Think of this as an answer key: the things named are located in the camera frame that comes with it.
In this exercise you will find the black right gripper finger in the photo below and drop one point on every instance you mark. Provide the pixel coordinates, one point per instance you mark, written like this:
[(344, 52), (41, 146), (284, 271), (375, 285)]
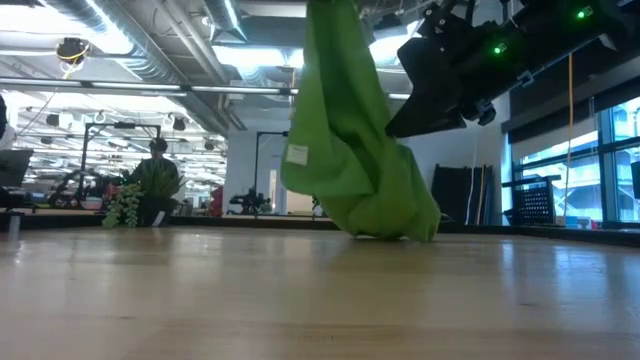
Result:
[(430, 120)]

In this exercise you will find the green microfiber towel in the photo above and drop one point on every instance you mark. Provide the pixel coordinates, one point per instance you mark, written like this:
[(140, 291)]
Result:
[(350, 125)]

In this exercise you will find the black background robot arm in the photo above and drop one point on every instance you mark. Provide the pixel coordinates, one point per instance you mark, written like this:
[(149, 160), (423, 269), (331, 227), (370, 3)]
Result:
[(250, 200), (65, 185)]

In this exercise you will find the black leaning panels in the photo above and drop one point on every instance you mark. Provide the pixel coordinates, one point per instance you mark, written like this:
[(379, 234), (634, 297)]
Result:
[(460, 195)]

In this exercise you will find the black perforated panel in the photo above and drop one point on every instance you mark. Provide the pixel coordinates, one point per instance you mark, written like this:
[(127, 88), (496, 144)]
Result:
[(534, 202)]

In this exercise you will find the red background object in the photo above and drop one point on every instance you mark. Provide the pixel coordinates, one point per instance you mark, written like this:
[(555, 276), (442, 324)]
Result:
[(217, 200)]

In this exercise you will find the person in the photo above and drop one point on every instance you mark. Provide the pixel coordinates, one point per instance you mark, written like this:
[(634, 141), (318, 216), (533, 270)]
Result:
[(157, 167)]

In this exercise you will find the artificial green potted plant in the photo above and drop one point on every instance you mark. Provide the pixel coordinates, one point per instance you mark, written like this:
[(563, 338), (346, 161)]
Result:
[(157, 185)]

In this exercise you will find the long ceiling light tube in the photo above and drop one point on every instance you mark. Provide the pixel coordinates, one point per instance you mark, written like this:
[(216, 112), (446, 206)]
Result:
[(135, 86)]

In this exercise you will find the black round ceiling device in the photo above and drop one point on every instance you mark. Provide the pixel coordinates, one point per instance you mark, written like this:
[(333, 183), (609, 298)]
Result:
[(71, 49)]

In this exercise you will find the dark computer monitor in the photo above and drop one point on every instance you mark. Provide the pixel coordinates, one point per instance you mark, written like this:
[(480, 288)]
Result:
[(15, 167)]

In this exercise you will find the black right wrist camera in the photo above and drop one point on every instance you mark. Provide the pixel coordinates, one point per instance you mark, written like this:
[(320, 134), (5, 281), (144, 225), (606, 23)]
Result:
[(440, 20)]

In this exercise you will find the black metal stand frame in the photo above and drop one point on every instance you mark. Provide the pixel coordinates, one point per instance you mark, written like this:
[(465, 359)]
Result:
[(120, 125), (256, 165)]

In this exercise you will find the black window frame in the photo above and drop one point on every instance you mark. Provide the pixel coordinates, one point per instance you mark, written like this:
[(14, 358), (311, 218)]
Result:
[(606, 175)]

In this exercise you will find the black table frame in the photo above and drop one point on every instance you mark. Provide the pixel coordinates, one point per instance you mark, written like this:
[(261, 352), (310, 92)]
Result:
[(250, 222)]

